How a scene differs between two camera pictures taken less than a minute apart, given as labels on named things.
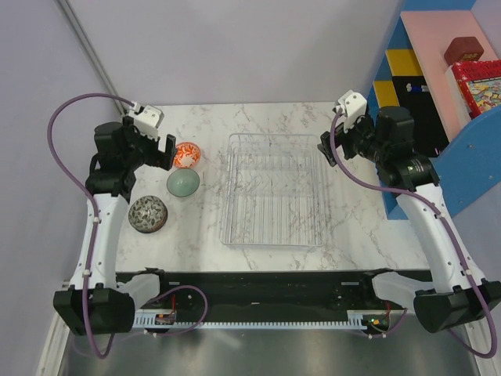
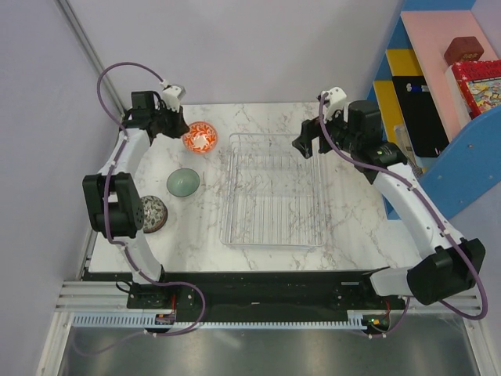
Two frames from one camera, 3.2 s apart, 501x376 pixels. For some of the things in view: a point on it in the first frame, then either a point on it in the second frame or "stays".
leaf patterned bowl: (148, 214) stays
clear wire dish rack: (272, 193) stays
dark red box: (462, 49) stays
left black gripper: (158, 158) → (181, 127)
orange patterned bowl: (187, 154) → (201, 138)
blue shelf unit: (468, 166) stays
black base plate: (270, 293) stays
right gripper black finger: (326, 148) → (309, 130)
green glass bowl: (182, 182) stays
